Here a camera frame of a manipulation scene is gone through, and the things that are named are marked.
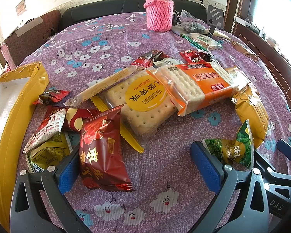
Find yellow green text packet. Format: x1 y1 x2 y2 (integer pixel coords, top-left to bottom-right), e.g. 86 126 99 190
26 132 72 173

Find green pea snack packet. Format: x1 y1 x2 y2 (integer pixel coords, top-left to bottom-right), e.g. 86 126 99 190
202 119 254 170

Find plain yellow snack pack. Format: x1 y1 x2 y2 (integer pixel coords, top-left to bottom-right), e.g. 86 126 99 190
231 83 269 149

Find dark red jujube snack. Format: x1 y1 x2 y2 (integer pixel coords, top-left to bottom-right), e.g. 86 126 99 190
79 105 133 191

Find red white snack packet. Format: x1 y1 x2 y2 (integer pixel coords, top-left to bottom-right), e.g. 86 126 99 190
22 108 66 154

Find orange soda cracker pack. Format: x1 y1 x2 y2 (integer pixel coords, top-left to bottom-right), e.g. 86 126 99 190
146 62 250 117

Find yellow label cracker pack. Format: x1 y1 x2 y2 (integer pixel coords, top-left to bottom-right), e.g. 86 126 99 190
91 70 176 153

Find red black candy wrapper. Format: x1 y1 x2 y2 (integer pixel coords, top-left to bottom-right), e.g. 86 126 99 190
131 50 168 68

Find yellow cardboard tray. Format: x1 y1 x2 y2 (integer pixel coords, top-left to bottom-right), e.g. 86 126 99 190
0 62 49 231

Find red dark candy wrapper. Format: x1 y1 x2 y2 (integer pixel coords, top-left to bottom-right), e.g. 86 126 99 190
33 90 71 105

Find brown wrapped bread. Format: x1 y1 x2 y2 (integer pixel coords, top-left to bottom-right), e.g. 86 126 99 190
231 41 258 62

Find long beige wafer packet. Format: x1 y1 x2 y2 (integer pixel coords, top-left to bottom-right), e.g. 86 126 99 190
63 65 144 107

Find small red candy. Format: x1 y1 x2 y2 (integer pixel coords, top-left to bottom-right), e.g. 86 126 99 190
179 50 205 63

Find round green label cake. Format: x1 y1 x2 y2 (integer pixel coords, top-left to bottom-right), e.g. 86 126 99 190
181 33 222 51

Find black phone stand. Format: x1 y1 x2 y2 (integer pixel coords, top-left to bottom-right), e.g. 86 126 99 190
207 5 224 36

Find maroon armchair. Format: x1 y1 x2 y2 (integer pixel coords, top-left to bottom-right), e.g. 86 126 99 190
1 10 61 70

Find clear bag dark contents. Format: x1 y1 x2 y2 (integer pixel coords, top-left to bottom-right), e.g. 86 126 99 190
180 10 209 35

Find pink knitted thermos bottle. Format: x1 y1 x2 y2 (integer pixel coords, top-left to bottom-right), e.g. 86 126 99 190
143 0 174 32

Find black sofa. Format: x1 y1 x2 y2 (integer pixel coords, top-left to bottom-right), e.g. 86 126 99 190
59 0 207 30

